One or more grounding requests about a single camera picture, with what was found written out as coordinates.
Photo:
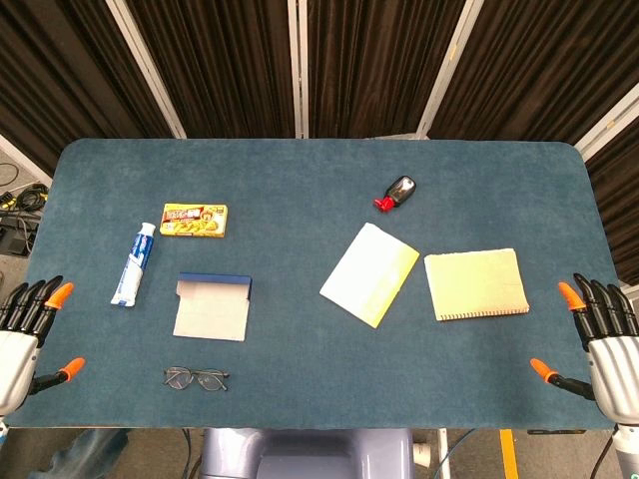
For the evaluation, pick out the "black bottle with red cap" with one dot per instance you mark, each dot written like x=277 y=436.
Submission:
x=402 y=189

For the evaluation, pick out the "yellow curry roux box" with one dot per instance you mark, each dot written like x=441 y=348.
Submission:
x=195 y=219

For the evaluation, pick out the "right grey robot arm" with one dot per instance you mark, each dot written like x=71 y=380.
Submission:
x=628 y=454

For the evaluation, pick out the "yellow floor tape strip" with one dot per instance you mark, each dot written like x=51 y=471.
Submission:
x=508 y=454

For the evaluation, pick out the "grey box blue edge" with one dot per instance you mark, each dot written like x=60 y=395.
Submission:
x=212 y=314

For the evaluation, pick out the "dark brown curtain panel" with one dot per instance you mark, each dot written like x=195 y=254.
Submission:
x=374 y=65
x=60 y=75
x=619 y=209
x=224 y=65
x=544 y=65

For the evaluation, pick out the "white and yellow book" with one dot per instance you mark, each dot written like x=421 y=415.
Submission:
x=369 y=274

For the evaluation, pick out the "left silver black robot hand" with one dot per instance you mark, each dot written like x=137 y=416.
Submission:
x=15 y=349

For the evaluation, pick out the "white blue toothpaste tube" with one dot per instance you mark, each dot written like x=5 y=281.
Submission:
x=134 y=267

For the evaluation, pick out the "black floor box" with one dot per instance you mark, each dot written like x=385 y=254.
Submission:
x=12 y=239

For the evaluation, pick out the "grey-blue robot torso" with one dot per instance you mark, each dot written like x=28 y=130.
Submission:
x=309 y=454

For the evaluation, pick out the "white table leg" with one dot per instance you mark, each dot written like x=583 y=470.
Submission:
x=443 y=454

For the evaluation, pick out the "white screen frame post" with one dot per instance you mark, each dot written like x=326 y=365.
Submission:
x=298 y=65
x=22 y=159
x=145 y=65
x=447 y=70
x=606 y=122

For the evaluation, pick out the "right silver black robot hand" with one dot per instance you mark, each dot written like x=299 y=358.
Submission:
x=616 y=364

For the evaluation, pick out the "black wire eyeglasses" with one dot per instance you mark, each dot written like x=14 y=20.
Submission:
x=177 y=377

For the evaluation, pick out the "beige spiral notebook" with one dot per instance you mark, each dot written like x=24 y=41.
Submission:
x=476 y=284

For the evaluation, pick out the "blue felt table cover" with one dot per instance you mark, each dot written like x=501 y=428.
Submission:
x=309 y=199

